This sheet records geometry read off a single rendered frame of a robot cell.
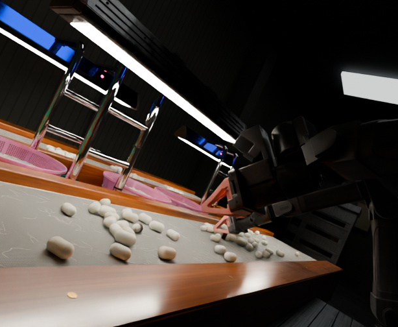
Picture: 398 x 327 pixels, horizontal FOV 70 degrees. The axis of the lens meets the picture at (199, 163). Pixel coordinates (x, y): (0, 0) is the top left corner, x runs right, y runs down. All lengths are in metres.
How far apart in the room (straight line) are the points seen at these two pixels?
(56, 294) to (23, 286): 0.03
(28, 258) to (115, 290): 0.11
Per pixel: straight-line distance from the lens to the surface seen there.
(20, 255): 0.38
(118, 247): 0.45
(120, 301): 0.31
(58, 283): 0.30
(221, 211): 0.50
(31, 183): 0.65
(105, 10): 0.52
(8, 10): 1.06
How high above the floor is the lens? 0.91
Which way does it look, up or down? 2 degrees up
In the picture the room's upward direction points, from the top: 25 degrees clockwise
